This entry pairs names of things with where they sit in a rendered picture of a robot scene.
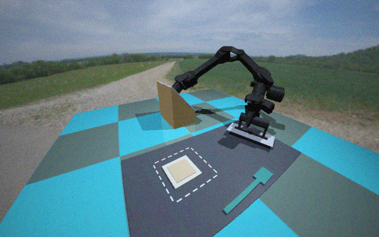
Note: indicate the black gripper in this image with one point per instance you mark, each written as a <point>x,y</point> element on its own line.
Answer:
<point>252,108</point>

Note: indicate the white square tile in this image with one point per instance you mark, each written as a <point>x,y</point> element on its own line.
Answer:
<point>181,171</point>

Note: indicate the teal flat trowel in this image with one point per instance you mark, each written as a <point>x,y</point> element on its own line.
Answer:
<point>262,176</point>

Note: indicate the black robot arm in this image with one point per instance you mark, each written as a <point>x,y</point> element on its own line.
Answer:
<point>263,80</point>

